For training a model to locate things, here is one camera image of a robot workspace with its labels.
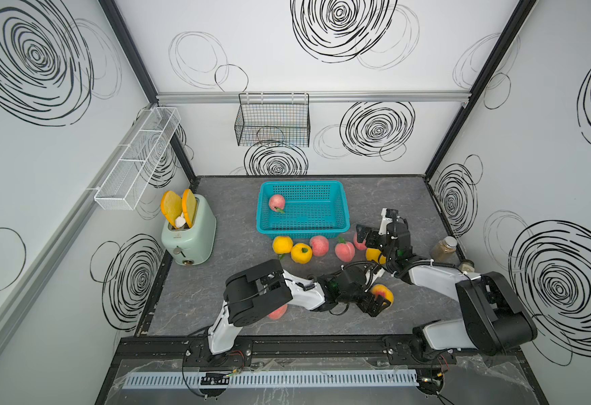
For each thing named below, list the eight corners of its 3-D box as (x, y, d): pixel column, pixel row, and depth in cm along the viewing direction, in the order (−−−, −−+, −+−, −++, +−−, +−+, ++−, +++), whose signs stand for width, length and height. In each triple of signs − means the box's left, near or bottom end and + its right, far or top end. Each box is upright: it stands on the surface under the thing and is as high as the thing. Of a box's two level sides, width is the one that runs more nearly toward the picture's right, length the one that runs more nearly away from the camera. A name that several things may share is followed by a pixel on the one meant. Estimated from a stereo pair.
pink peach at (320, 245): (314, 258, 93) (315, 252, 90) (308, 243, 98) (309, 236, 94) (330, 254, 95) (331, 248, 91) (324, 239, 99) (325, 232, 95)
